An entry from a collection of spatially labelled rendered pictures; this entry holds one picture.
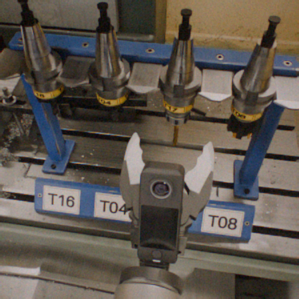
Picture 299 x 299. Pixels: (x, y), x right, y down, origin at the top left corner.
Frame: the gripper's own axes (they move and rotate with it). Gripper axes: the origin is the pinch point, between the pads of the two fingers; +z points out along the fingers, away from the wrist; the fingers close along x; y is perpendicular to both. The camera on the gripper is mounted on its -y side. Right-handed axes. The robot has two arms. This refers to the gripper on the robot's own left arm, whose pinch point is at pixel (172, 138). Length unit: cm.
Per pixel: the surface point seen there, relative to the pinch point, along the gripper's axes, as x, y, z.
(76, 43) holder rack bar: -17.7, -3.0, 15.1
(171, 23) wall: -10, 52, 107
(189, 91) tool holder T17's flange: 1.5, -2.6, 7.2
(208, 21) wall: 6, 49, 107
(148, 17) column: -15, 27, 72
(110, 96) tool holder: -10.6, 0.5, 7.4
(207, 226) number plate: 8.4, 26.5, 0.2
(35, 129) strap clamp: -34.2, 26.1, 18.8
